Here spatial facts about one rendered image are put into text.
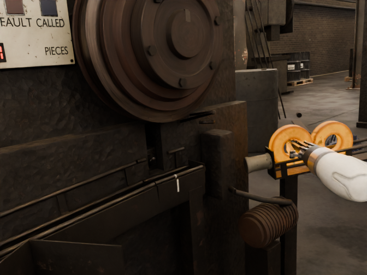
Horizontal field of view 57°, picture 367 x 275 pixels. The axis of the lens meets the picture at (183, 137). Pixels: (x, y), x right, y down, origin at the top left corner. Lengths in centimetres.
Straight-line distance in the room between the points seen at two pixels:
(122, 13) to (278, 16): 828
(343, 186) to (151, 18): 62
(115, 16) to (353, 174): 69
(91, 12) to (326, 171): 71
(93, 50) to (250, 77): 288
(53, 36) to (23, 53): 9
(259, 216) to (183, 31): 65
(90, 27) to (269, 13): 807
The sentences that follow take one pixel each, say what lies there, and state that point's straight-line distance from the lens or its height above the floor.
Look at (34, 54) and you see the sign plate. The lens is 92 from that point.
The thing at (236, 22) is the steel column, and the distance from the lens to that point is 523.
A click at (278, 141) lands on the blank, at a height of 75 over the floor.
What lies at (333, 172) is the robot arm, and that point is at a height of 74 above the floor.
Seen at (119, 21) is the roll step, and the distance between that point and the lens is 84.
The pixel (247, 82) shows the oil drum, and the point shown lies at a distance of 362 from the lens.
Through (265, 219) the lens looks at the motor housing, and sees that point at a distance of 117.
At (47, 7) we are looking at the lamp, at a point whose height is 120.
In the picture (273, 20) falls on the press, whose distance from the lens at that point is 890.
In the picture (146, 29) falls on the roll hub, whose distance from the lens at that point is 82.
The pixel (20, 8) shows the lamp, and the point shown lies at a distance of 92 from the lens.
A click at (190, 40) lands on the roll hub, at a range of 89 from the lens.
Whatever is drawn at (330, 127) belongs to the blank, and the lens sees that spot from 131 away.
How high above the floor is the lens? 105
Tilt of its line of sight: 13 degrees down
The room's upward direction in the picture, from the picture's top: 4 degrees counter-clockwise
